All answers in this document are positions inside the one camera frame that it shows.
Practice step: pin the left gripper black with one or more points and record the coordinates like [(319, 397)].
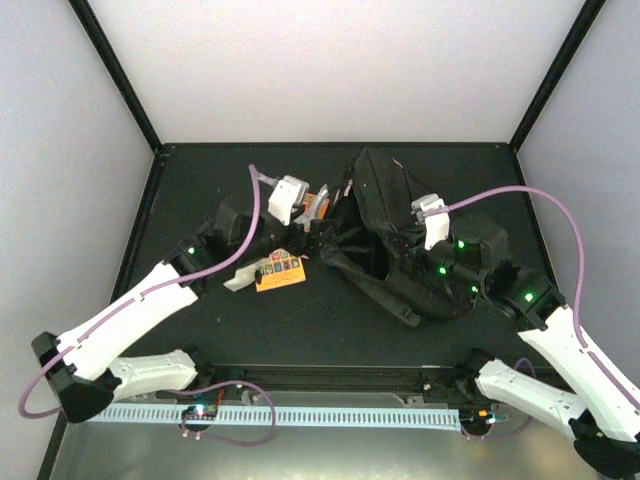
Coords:
[(313, 245)]

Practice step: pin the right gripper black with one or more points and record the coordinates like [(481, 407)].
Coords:
[(416, 268)]

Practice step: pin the orange thick book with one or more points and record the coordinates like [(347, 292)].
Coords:
[(314, 206)]

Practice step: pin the black student bag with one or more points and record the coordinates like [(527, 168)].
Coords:
[(371, 216)]

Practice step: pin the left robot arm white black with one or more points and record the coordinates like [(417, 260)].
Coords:
[(85, 367)]

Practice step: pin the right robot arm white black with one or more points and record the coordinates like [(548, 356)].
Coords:
[(470, 259)]

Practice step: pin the thin orange yellow booklet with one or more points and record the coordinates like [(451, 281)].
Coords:
[(280, 269)]

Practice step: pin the white tissue packet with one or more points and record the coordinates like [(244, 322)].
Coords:
[(242, 278)]

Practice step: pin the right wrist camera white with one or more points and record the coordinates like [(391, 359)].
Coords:
[(430, 212)]

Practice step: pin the black front rail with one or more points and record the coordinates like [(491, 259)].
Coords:
[(448, 385)]

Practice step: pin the light blue slotted cable duct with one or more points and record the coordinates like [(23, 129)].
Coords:
[(283, 416)]

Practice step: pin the right black frame post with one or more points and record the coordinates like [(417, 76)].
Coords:
[(577, 33)]

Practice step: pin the black frame post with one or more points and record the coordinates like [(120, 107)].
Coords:
[(577, 33), (103, 47)]

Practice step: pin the left black frame post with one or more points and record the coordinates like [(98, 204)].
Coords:
[(103, 47)]

